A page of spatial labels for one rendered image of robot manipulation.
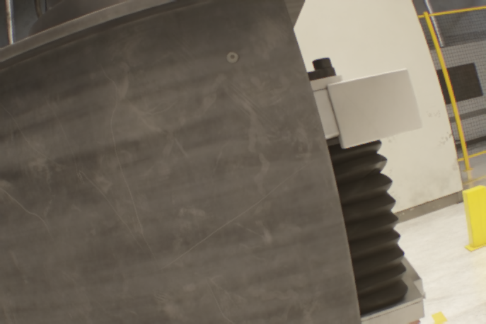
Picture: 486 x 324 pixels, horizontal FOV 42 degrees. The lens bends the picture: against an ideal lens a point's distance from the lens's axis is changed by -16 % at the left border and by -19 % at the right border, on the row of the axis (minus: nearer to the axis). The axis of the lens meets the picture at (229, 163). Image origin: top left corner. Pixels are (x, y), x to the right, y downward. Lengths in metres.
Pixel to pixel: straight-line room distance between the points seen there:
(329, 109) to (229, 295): 0.49
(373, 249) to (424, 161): 4.69
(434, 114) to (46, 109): 5.55
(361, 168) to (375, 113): 0.32
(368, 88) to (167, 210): 0.51
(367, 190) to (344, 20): 4.77
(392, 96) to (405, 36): 5.07
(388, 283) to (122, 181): 0.86
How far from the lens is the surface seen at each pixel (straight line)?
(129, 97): 0.56
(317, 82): 1.01
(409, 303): 1.35
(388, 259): 1.34
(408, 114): 1.01
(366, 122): 1.01
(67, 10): 0.60
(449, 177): 6.06
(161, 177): 0.56
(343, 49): 5.99
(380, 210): 1.33
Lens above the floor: 0.76
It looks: 1 degrees up
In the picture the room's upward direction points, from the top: 14 degrees counter-clockwise
